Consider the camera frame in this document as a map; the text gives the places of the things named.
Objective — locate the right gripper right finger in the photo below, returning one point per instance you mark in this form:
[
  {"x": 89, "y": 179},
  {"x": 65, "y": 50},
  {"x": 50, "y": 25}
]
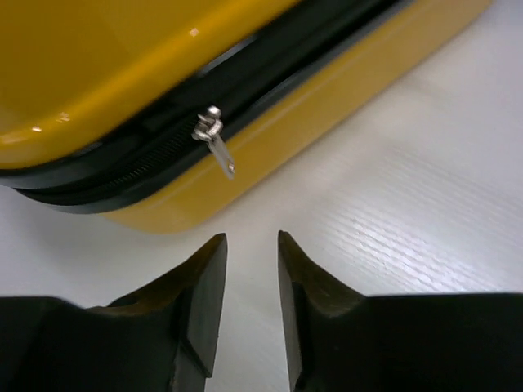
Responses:
[{"x": 338, "y": 339}]

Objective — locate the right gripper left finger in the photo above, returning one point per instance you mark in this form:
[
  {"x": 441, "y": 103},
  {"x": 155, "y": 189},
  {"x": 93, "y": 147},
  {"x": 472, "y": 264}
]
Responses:
[{"x": 161, "y": 337}]

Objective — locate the silver zipper pull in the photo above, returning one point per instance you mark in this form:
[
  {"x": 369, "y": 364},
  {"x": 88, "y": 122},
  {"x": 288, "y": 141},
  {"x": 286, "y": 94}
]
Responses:
[{"x": 208, "y": 130}]

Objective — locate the yellow Pikachu suitcase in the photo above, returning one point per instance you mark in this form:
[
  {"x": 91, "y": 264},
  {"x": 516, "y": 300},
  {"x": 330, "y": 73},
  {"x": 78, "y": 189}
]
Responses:
[{"x": 99, "y": 98}]

